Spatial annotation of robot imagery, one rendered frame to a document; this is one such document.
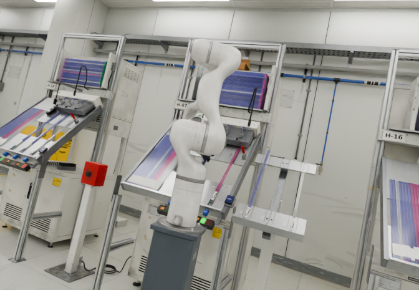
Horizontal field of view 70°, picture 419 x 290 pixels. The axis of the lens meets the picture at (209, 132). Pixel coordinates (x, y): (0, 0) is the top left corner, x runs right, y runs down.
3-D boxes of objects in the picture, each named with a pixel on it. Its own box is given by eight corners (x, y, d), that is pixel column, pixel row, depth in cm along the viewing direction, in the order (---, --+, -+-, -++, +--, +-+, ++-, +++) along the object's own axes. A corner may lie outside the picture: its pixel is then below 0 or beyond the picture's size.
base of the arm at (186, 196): (197, 237, 109) (208, 186, 110) (149, 224, 112) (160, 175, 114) (207, 227, 127) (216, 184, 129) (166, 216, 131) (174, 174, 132)
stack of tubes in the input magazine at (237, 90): (259, 109, 208) (267, 72, 210) (194, 100, 227) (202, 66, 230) (263, 113, 220) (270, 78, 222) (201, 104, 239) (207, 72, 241)
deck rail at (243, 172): (225, 219, 163) (224, 212, 159) (221, 219, 164) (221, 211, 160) (261, 140, 213) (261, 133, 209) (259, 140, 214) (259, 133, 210)
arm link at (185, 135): (205, 184, 116) (218, 125, 118) (158, 174, 114) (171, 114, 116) (203, 181, 128) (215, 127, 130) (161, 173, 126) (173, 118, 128)
